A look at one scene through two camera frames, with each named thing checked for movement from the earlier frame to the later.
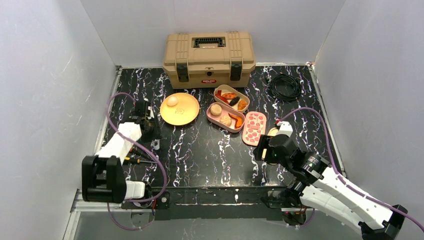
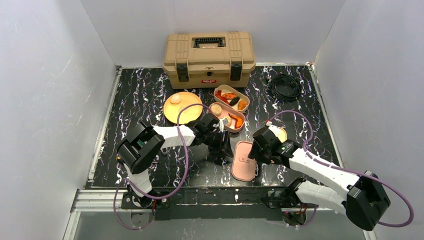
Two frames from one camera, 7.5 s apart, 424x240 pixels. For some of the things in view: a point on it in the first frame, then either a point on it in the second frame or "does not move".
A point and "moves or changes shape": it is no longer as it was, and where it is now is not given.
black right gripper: (260, 151) does not move
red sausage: (219, 95) does not move
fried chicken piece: (242, 104) does not move
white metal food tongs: (156, 147) moves or changes shape
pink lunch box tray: (226, 117) does not move
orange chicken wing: (238, 122) does not move
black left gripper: (152, 133) -> (219, 145)
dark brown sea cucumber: (234, 101) does not move
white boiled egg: (172, 101) moves or changes shape
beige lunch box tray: (231, 98) does not move
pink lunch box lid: (254, 127) -> (243, 167)
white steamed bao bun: (225, 120) does not move
